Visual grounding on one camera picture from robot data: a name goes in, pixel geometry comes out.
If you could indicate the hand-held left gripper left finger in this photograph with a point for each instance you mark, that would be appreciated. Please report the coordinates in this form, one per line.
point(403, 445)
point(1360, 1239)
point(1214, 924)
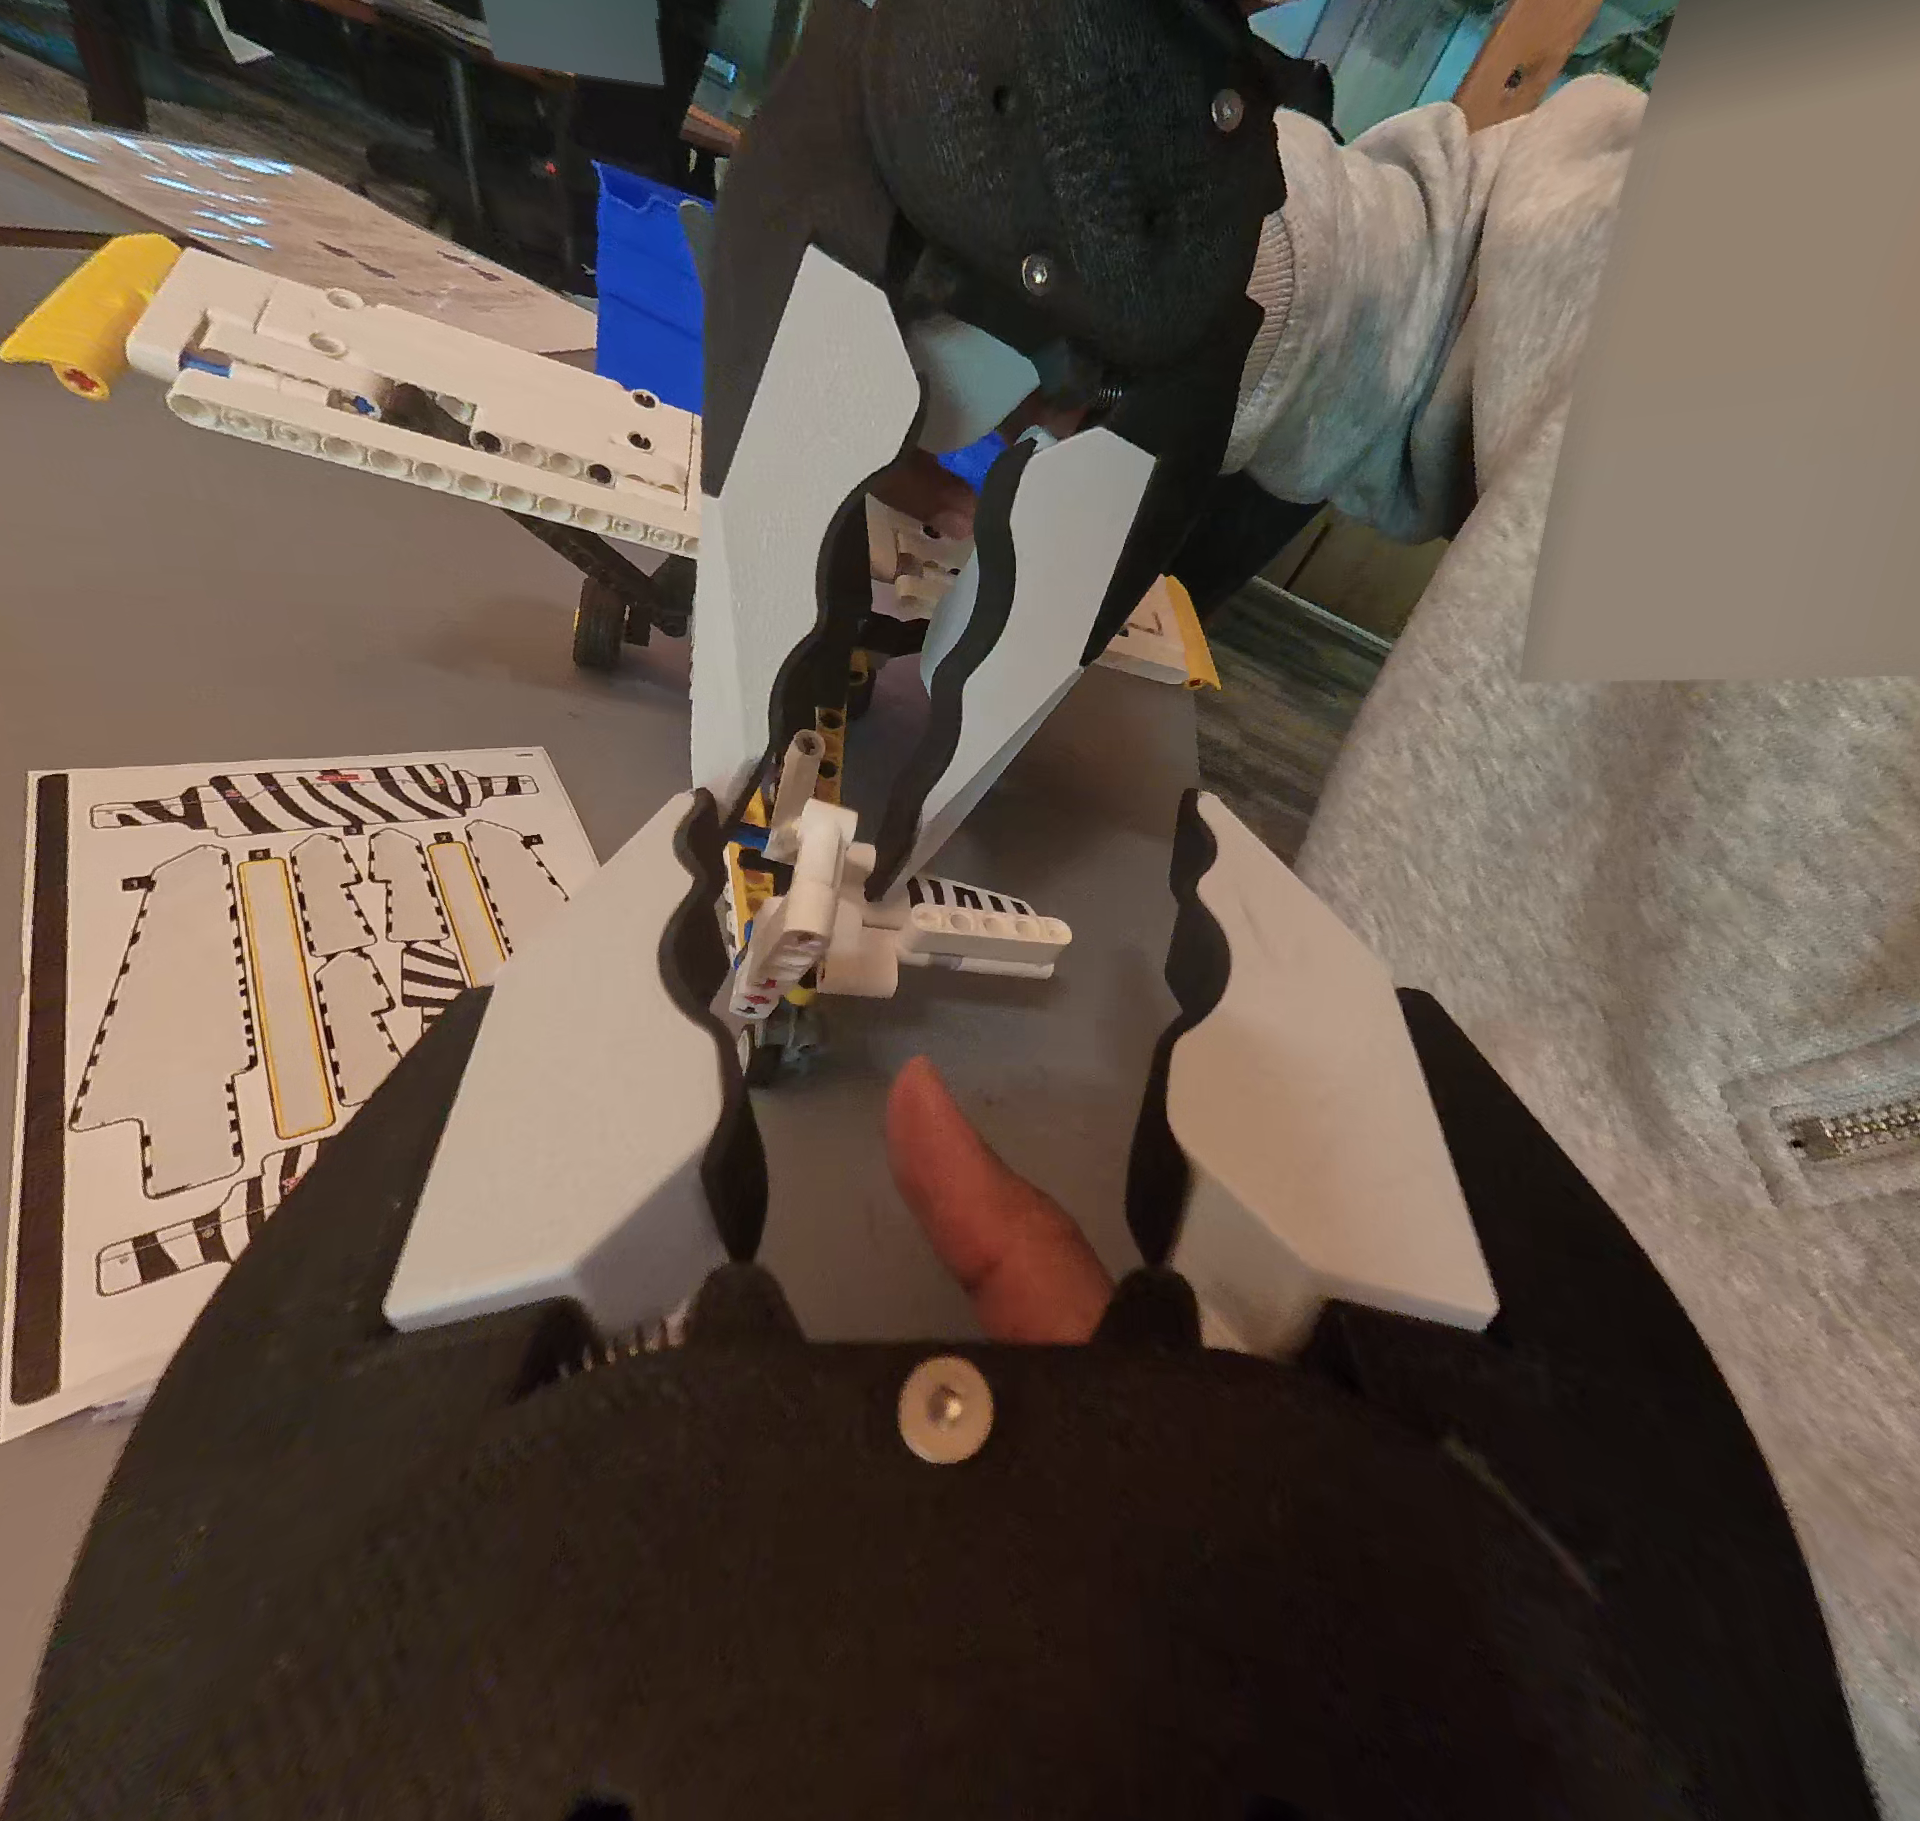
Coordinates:
point(570, 1087)

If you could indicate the laminated paper sheet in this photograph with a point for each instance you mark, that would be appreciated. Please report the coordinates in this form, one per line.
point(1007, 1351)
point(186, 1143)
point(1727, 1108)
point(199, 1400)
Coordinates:
point(345, 232)

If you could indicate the person's right forearm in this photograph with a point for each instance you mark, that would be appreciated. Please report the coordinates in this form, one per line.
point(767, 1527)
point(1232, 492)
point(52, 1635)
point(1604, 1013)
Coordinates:
point(1380, 277)

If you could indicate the blue plastic bin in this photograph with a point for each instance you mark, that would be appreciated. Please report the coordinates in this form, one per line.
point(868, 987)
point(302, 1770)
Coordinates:
point(646, 277)

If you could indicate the zebra striped sticker sheet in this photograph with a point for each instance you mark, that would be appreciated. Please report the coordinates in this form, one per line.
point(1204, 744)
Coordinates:
point(196, 952)

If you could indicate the white yellow lego airplane model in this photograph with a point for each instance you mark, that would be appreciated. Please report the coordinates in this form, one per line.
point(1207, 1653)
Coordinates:
point(451, 367)

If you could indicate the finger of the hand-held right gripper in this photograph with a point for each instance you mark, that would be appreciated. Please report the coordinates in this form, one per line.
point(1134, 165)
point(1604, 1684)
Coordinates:
point(781, 427)
point(1050, 563)

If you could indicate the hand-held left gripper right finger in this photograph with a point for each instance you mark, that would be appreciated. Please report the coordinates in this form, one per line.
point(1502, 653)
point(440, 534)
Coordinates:
point(1320, 1102)

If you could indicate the wooden beam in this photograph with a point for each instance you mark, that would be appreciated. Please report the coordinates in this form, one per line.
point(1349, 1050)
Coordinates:
point(1560, 8)

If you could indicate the person's left hand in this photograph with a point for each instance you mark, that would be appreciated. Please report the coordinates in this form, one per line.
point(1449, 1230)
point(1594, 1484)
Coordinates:
point(991, 1237)

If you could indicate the person's right hand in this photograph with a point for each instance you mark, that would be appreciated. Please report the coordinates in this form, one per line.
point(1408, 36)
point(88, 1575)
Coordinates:
point(936, 497)

